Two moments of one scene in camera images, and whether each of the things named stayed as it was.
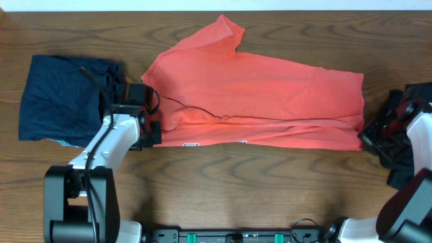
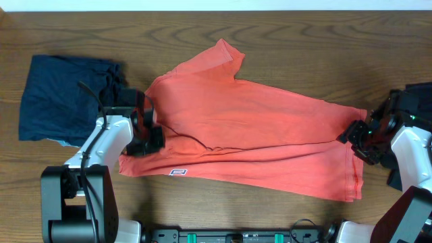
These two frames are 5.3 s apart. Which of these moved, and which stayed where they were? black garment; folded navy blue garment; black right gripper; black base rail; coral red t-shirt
Moved: coral red t-shirt; black right gripper
Stayed: folded navy blue garment; black base rail; black garment
